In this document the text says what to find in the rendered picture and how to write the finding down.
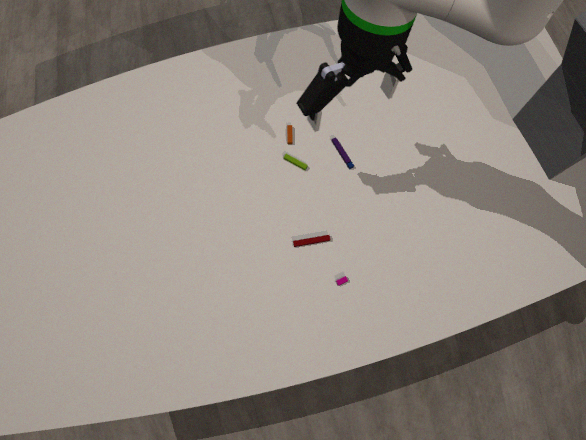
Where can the lime green rod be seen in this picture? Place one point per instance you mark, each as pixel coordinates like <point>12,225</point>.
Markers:
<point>295,162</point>

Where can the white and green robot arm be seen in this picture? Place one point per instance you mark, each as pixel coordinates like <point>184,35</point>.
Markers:
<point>379,29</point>

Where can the dark red rod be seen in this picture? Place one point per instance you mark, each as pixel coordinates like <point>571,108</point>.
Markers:
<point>311,240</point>

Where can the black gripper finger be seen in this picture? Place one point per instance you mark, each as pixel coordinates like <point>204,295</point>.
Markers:
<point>310,102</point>
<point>389,82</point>

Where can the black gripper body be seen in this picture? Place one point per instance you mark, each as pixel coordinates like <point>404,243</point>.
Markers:
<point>353,60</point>

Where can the purple rod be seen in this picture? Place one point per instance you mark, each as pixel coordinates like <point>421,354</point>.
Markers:
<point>341,150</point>

